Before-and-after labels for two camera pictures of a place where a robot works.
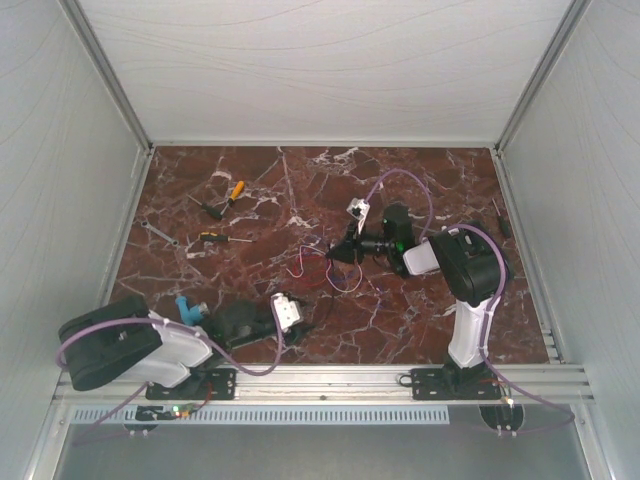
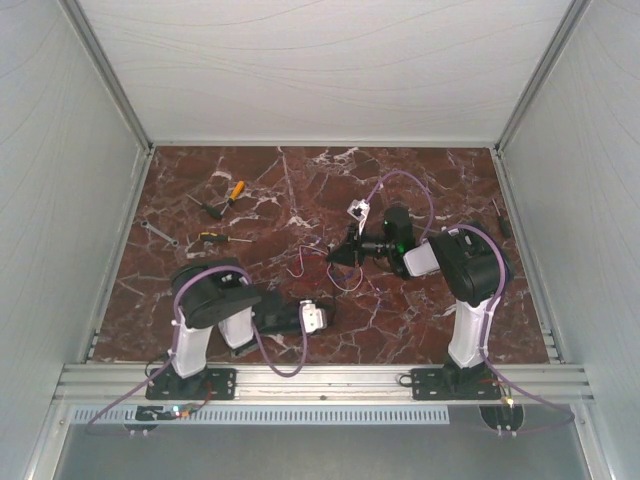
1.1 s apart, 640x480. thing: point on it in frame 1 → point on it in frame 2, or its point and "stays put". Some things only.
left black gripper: [292, 335] → [326, 310]
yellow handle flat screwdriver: [235, 193] stays put
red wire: [316, 282] stays put
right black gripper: [349, 251] stays put
